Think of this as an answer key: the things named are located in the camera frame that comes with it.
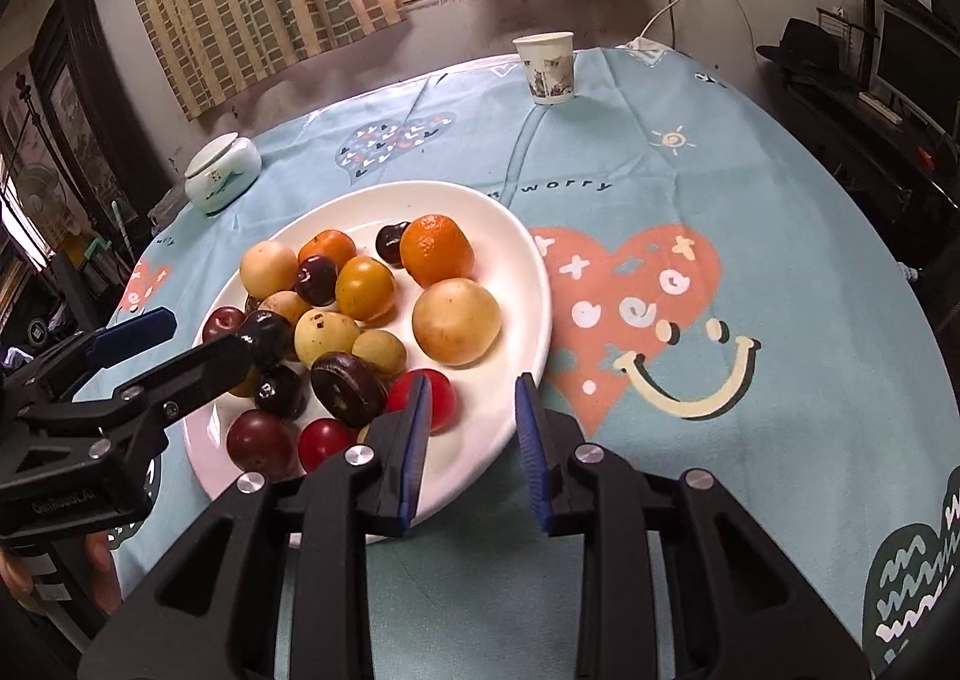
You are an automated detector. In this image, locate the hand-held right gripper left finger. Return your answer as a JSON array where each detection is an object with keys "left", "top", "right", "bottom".
[{"left": 79, "top": 374, "right": 434, "bottom": 680}]

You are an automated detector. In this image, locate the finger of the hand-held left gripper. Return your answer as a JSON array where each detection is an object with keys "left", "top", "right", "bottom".
[
  {"left": 19, "top": 333, "right": 256, "bottom": 462},
  {"left": 6, "top": 306, "right": 179, "bottom": 412}
]

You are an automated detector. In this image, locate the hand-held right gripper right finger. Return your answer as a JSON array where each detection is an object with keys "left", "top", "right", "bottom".
[{"left": 514, "top": 372, "right": 875, "bottom": 680}]

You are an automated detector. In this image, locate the dark red plum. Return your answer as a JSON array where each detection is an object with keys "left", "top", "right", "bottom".
[{"left": 201, "top": 306, "right": 247, "bottom": 345}]

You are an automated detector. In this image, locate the bright red plum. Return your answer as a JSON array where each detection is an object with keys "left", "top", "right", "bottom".
[
  {"left": 298, "top": 417, "right": 357, "bottom": 475},
  {"left": 386, "top": 369, "right": 457, "bottom": 433}
]

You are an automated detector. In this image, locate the dark purple mangosteen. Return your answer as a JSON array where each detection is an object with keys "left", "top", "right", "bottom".
[{"left": 310, "top": 351, "right": 389, "bottom": 428}]

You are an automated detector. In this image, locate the spotted pale yellow fruit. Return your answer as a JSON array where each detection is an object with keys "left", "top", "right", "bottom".
[{"left": 294, "top": 308, "right": 361, "bottom": 367}]

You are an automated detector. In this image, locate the large pale yellow fruit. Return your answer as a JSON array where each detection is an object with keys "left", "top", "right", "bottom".
[{"left": 412, "top": 278, "right": 501, "bottom": 366}]

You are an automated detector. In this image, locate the small orange mandarin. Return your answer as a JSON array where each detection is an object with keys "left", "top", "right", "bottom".
[{"left": 298, "top": 230, "right": 358, "bottom": 270}]

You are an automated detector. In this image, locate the orange yellow round fruit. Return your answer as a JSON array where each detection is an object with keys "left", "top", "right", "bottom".
[{"left": 334, "top": 256, "right": 397, "bottom": 323}]

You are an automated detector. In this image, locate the large orange mandarin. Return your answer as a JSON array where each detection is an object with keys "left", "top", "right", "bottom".
[{"left": 399, "top": 214, "right": 476, "bottom": 289}]

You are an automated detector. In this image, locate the white oval plate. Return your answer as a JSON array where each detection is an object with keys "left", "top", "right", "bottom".
[{"left": 182, "top": 179, "right": 554, "bottom": 550}]

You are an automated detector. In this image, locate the person's left hand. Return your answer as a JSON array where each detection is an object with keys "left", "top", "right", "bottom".
[{"left": 82, "top": 534, "right": 122, "bottom": 615}]

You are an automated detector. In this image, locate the standing fan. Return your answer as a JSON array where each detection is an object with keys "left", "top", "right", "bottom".
[{"left": 15, "top": 164, "right": 65, "bottom": 216}]

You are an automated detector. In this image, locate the white ceramic lidded jar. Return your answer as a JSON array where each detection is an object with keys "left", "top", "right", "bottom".
[{"left": 184, "top": 134, "right": 263, "bottom": 216}]

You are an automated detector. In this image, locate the dark framed picture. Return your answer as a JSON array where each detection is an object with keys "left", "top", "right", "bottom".
[{"left": 28, "top": 0, "right": 162, "bottom": 223}]

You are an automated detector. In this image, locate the printed paper cup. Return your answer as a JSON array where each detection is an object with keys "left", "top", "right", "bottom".
[{"left": 513, "top": 32, "right": 577, "bottom": 107}]

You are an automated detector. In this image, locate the black computer desk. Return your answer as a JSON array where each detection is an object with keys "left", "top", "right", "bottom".
[{"left": 765, "top": 50, "right": 960, "bottom": 261}]

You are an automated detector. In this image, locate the black hat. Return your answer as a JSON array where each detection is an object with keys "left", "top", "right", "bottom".
[{"left": 756, "top": 18, "right": 845, "bottom": 81}]

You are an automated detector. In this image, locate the computer monitor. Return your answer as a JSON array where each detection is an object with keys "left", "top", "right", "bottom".
[{"left": 870, "top": 1, "right": 960, "bottom": 133}]

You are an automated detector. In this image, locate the white power cable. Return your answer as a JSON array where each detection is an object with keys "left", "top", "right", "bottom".
[{"left": 626, "top": 0, "right": 698, "bottom": 55}]

